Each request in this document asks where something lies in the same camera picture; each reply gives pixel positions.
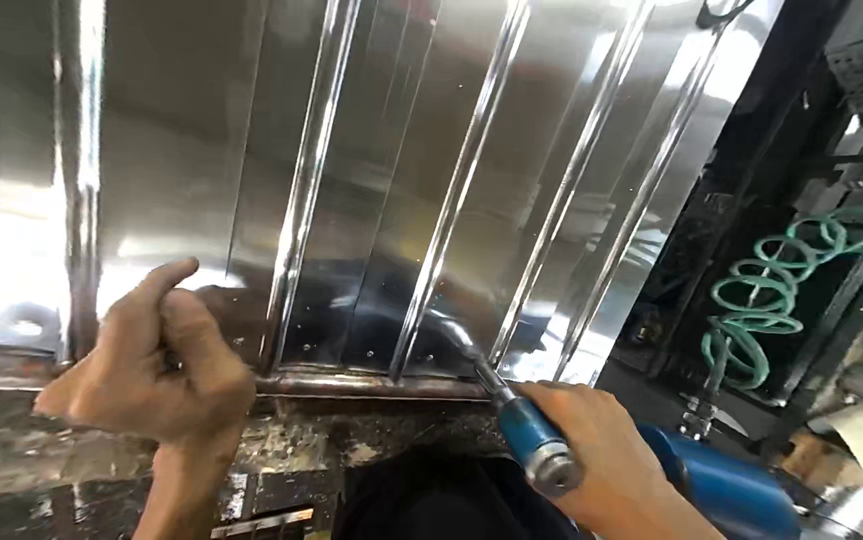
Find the person's right hand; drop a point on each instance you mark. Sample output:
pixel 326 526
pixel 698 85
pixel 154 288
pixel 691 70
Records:
pixel 608 442

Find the person's left hand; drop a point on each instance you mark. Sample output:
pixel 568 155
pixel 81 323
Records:
pixel 138 397

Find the person's left index finger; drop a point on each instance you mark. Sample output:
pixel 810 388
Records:
pixel 144 295

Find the person's left thumb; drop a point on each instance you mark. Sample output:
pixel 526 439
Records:
pixel 197 334

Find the person's right fingers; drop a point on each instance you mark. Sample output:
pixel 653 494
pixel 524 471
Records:
pixel 560 399

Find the blue pneumatic rivet gun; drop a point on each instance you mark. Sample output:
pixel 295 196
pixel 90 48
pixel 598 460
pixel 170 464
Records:
pixel 527 429

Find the person's left forearm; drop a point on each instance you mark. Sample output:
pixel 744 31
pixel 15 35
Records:
pixel 189 495

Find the person's body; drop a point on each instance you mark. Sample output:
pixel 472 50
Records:
pixel 454 499

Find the thin metal strip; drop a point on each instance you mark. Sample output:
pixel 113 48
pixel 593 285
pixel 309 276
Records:
pixel 262 523

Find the ribbed shiny metal panel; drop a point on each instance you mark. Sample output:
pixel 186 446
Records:
pixel 371 225

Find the brown cardboard piece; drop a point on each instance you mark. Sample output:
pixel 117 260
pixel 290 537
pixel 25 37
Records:
pixel 814 459

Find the black metal rack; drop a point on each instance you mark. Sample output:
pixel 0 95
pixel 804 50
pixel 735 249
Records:
pixel 765 172

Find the black curved object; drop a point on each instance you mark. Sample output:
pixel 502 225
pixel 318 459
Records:
pixel 713 18

